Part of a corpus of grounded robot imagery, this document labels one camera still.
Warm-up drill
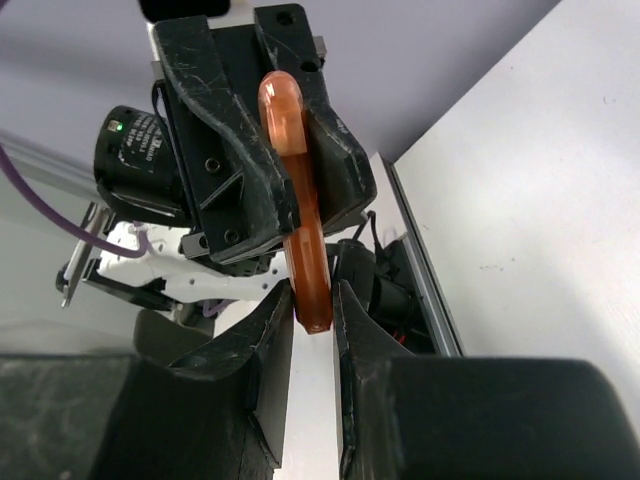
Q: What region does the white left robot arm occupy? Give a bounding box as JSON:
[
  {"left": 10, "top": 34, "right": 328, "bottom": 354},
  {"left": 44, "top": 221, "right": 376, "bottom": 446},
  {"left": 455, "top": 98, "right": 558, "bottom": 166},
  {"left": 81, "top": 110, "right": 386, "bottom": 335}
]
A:
[{"left": 56, "top": 1, "right": 377, "bottom": 311}]

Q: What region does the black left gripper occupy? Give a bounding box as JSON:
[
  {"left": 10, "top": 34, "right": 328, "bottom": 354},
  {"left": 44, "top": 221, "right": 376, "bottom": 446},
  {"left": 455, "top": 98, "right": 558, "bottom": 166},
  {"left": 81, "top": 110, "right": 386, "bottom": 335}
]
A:
[{"left": 93, "top": 3, "right": 377, "bottom": 265}]

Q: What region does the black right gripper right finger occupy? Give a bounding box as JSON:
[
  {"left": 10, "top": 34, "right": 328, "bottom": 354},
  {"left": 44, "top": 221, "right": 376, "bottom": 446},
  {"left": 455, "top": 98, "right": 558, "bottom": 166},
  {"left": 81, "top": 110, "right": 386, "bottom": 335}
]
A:
[{"left": 333, "top": 282, "right": 639, "bottom": 479}]

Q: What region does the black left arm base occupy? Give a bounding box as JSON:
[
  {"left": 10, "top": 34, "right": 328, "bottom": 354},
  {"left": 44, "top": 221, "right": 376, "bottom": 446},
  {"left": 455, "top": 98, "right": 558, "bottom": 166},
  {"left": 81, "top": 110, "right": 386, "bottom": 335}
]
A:
[{"left": 326, "top": 210, "right": 436, "bottom": 354}]

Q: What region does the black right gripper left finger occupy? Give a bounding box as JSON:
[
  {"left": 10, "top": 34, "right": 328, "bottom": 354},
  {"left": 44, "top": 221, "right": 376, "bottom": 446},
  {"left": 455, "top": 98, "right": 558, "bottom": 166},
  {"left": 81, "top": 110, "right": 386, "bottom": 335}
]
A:
[{"left": 1, "top": 281, "right": 293, "bottom": 479}]

